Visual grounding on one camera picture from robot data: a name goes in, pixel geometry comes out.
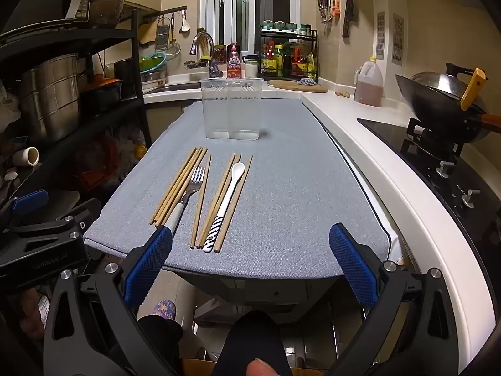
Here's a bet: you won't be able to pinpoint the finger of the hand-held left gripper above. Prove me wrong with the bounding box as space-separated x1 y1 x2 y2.
0 189 49 225
8 198 101 250

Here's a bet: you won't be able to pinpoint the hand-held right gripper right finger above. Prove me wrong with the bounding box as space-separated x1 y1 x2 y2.
325 223 459 376

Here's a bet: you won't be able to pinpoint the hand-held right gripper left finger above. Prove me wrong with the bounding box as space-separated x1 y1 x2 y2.
43 227 184 376

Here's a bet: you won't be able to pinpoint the wooden chopstick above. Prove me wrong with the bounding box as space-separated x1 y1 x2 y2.
158 148 208 229
196 154 236 248
199 154 242 248
155 148 203 228
150 148 194 225
190 154 212 250
214 156 253 253
152 148 198 227

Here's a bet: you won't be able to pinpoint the white spoon with striped handle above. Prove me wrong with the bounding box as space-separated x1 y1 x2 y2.
203 162 246 253

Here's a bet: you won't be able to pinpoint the clear plastic utensil container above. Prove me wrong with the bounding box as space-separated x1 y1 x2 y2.
199 77 262 141

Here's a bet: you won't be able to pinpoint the hanging kitchen utensils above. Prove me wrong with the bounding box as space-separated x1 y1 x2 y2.
318 0 340 24

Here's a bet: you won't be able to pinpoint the person's right hand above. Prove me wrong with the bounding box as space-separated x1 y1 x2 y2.
246 358 279 376

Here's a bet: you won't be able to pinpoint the white cup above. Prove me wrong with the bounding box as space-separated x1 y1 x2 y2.
12 146 41 167

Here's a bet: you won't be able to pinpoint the floral slipper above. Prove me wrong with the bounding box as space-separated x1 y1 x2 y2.
151 299 177 324

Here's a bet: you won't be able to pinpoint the plastic bags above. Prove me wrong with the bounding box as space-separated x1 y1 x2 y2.
74 125 137 189

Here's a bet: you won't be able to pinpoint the large steel pot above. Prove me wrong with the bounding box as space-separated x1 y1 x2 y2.
19 55 85 145

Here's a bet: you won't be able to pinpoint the grey table cloth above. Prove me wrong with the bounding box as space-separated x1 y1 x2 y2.
83 100 400 280

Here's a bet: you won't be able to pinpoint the person's black trousers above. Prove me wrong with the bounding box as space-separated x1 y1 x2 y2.
137 310 293 376

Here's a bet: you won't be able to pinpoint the black pot with orange lid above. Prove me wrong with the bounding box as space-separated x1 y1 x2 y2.
80 74 124 112

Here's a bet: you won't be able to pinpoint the black gas stove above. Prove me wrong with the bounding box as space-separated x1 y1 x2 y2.
358 117 501 251

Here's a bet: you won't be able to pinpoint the black wok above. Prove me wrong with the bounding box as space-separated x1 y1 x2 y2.
395 72 501 144

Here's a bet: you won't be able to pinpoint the steel basin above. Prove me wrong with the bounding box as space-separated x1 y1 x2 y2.
141 70 168 84

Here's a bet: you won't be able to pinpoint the steel kitchen sink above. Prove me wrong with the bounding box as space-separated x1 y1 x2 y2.
143 81 204 95

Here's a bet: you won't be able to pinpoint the teal bowl in colander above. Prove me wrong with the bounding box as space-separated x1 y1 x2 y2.
140 52 167 74

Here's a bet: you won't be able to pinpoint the cooking oil jug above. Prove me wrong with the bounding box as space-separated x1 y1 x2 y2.
354 57 384 107

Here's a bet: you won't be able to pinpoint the black metal shelf rack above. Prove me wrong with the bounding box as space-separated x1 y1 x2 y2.
0 8 189 220

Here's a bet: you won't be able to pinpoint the round wooden cutting board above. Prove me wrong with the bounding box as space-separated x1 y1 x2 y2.
267 79 329 94

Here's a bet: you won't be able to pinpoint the hanging wooden board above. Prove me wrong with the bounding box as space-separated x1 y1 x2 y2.
139 19 157 44

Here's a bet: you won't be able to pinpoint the steel wok lid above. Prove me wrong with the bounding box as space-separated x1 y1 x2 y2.
409 71 488 112

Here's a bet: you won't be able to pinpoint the brown bowl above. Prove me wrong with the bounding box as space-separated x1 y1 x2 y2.
90 0 125 29

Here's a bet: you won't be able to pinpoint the hanging strainer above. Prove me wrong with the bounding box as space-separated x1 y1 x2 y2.
166 13 181 59

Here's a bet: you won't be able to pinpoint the metal grater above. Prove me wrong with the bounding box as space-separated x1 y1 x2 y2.
155 18 170 51

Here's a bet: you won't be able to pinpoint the pink dish soap bottle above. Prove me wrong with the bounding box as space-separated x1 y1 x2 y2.
226 42 242 78

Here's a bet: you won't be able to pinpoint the row of sauce bottles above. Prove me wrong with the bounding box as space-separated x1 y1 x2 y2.
261 39 317 76

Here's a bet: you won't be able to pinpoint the chrome kitchen faucet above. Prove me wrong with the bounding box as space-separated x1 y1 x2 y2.
190 31 222 79

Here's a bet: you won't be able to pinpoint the row of green-lidded spice jars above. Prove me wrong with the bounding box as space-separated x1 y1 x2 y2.
261 19 312 35

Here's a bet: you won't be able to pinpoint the hanging cleaver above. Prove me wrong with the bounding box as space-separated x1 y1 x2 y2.
342 0 355 39

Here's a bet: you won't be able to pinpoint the window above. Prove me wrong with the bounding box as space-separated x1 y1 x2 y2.
201 0 292 53

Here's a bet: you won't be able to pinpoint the yellow plastic handle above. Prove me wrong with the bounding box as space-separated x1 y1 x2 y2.
460 68 489 111

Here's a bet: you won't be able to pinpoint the black wire spice rack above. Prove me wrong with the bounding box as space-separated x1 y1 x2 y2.
259 29 318 79

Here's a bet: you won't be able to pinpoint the wide wall vent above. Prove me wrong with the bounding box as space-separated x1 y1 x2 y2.
392 13 405 65

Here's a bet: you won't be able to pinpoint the narrow wall vent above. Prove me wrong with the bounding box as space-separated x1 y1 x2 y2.
376 12 386 56

